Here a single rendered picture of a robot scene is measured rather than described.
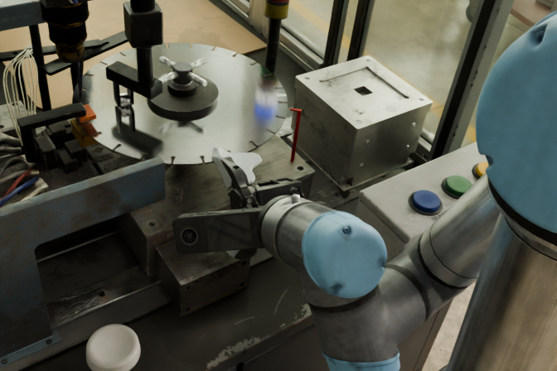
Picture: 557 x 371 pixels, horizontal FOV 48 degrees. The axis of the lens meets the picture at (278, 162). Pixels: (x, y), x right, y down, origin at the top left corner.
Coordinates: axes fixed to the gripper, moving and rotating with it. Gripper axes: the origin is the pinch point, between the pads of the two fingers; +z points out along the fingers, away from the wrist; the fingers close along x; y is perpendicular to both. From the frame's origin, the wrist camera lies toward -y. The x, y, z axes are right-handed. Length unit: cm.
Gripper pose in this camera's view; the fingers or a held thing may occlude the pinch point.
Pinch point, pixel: (217, 201)
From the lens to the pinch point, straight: 90.3
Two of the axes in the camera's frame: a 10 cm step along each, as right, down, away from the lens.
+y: 9.1, -1.8, 3.8
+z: -4.0, -1.1, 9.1
